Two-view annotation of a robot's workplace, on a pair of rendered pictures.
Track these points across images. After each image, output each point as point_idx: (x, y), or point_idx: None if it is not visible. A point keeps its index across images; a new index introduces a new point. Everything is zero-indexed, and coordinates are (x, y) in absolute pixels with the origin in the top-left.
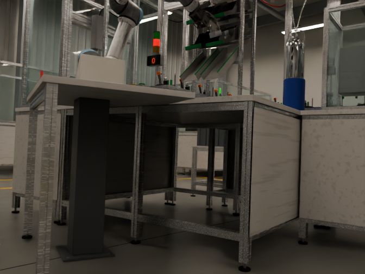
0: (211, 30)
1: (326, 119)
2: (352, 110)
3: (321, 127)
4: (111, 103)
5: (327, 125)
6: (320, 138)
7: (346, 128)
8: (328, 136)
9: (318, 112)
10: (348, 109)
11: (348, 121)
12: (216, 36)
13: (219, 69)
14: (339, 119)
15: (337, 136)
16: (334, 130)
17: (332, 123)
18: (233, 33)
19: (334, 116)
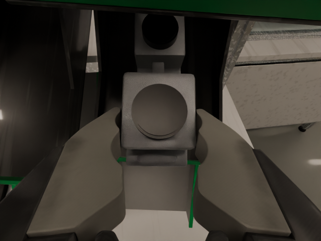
0: (146, 149)
1: (242, 64)
2: (280, 56)
3: (234, 74)
4: None
5: (242, 72)
6: (228, 84)
7: (261, 74)
8: (238, 82)
9: (238, 59)
10: (275, 55)
11: (268, 67)
12: (99, 38)
13: (191, 215)
14: (259, 66)
15: (247, 82)
16: (247, 76)
17: (248, 70)
18: (226, 56)
19: (254, 61)
